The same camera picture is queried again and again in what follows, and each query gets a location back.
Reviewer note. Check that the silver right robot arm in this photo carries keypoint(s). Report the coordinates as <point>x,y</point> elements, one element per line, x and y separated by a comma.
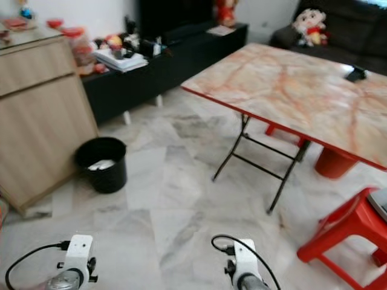
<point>253,284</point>

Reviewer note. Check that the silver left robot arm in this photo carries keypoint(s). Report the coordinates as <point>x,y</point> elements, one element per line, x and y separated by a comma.
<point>63,283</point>

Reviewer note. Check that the white crumpled paper trash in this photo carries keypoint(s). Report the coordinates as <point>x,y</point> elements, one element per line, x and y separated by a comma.
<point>101,164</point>

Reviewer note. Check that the black rubbish bin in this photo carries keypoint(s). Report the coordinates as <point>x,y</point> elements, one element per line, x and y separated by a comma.
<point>104,180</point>

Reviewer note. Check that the light wooden cabinet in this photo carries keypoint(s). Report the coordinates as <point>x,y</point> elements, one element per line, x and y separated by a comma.
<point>42,133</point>

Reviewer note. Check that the red lidded plastic jar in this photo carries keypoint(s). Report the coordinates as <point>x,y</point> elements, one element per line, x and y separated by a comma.
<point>80,48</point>

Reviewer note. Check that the small red bowl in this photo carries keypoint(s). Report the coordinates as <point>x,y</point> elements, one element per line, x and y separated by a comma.
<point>55,23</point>

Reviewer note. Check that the black low tv console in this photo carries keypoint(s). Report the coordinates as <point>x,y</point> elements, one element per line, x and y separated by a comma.
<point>181,66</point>

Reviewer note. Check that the black television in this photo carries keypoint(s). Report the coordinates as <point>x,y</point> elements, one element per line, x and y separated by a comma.
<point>172,18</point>

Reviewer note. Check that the red figurine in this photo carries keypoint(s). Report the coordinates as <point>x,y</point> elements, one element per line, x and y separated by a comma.
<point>225,12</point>

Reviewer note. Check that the red plastic stool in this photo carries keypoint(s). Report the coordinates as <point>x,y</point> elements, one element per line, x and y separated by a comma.
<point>281,130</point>
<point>347,226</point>

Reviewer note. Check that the marble pattern folding table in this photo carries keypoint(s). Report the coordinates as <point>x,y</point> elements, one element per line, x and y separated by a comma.
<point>296,90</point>

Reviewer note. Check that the cartoon boy plush doll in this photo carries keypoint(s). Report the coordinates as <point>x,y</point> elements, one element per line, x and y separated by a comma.
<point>310,26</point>

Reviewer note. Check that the red plastic bucket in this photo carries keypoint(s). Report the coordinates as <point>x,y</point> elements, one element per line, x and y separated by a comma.
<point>332,164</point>

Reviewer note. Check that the small black object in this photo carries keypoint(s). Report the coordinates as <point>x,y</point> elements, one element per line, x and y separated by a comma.
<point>356,74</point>

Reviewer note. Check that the dark brown sofa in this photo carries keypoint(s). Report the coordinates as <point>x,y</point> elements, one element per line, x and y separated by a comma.
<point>354,30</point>

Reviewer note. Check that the grey flat object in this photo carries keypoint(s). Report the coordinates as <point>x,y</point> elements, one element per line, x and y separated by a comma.
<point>378,204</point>

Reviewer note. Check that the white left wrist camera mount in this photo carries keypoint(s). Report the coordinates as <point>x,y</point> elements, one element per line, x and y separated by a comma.
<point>80,254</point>

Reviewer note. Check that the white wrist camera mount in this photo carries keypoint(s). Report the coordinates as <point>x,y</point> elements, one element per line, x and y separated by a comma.
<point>80,254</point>
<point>245,261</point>

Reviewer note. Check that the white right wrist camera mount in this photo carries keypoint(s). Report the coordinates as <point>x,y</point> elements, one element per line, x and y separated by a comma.
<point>245,261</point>

